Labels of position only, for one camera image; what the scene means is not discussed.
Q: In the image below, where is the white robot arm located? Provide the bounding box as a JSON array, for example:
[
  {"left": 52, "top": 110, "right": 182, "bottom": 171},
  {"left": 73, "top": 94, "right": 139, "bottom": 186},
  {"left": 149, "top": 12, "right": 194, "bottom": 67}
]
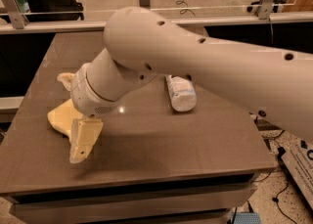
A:
[{"left": 58, "top": 7, "right": 313, "bottom": 163}]

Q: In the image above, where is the grey cabinet drawer front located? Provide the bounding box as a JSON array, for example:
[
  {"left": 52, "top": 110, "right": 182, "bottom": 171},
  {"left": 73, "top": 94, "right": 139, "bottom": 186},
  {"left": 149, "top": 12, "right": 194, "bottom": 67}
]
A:
[{"left": 10, "top": 183, "right": 256, "bottom": 224}]

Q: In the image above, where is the left metal railing bracket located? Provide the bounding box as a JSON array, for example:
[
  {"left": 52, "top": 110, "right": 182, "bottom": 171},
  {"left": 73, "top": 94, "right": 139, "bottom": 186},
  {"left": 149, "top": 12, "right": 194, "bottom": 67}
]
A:
[{"left": 2, "top": 0, "right": 28, "bottom": 29}]

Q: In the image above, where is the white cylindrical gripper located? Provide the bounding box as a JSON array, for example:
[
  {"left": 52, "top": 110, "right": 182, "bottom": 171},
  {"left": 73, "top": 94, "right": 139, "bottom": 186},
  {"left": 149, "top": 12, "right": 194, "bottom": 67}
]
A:
[{"left": 57, "top": 64, "right": 119, "bottom": 163}]

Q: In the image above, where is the clear plastic water bottle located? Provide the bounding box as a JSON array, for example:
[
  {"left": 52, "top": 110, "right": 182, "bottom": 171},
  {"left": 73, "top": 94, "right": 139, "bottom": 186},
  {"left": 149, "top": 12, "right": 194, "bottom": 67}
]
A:
[{"left": 165, "top": 75, "right": 197, "bottom": 112}]

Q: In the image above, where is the yellow sponge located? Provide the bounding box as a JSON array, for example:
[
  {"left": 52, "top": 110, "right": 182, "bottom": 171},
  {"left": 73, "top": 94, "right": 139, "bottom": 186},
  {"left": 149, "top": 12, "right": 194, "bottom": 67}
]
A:
[{"left": 47, "top": 99, "right": 82, "bottom": 137}]

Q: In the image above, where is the blue box on floor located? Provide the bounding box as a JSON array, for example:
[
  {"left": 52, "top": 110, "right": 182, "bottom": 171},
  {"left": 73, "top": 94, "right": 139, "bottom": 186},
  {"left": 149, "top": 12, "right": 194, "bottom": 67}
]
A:
[{"left": 231, "top": 212, "right": 262, "bottom": 224}]

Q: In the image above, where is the white printed floor board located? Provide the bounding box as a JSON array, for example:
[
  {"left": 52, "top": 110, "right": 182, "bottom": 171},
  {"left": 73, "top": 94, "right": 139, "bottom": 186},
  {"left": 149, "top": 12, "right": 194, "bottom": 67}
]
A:
[{"left": 282, "top": 140, "right": 313, "bottom": 209}]

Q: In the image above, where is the black floor cable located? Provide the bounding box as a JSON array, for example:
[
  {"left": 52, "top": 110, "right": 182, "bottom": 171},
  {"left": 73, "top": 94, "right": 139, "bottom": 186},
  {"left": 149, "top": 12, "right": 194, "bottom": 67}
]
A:
[{"left": 253, "top": 113, "right": 299, "bottom": 224}]

